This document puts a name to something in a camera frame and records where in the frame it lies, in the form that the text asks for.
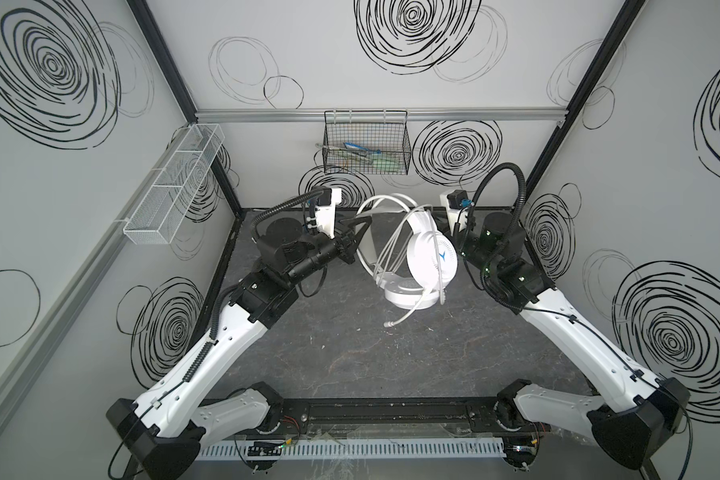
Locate white headphone cable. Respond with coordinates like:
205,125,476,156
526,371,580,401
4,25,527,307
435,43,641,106
371,203,448,295

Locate white headphones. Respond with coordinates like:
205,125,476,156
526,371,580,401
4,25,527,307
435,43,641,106
355,193,458,328

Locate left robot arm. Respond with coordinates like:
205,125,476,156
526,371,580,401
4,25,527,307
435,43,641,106
106,187,360,479

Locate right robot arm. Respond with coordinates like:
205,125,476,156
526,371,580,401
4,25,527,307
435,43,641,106
441,163,690,470

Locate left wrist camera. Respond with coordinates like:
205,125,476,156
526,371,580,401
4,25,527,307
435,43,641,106
313,187,342,239

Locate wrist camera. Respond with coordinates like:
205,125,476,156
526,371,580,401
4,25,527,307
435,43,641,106
439,189,472,235
313,187,342,239

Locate items in wire basket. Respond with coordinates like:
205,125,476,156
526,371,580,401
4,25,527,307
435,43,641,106
316,142,407,175

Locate black wire basket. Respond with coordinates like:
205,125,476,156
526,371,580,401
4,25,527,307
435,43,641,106
320,120,412,175

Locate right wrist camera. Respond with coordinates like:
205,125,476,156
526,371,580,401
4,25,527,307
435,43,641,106
439,189,472,235

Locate aluminium wall rail back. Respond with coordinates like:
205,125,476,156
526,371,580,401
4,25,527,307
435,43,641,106
196,107,568,123

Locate aluminium wall rail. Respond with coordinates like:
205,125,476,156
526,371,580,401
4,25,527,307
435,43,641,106
196,107,568,123
0,123,194,437

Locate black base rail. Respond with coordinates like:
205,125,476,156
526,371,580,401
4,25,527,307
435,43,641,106
227,395,589,439

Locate white mesh wall tray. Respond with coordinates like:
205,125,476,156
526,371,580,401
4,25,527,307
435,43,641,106
123,123,225,246

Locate aluminium wall rail left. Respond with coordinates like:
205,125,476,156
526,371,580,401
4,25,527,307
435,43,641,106
0,123,194,437

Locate black corner frame post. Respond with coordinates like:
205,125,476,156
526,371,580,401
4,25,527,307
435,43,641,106
126,0,245,220

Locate white slotted cable duct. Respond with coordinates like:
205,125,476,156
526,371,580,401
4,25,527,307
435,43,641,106
197,438,506,462

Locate right black corner post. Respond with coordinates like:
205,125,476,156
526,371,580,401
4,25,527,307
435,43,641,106
526,0,647,197

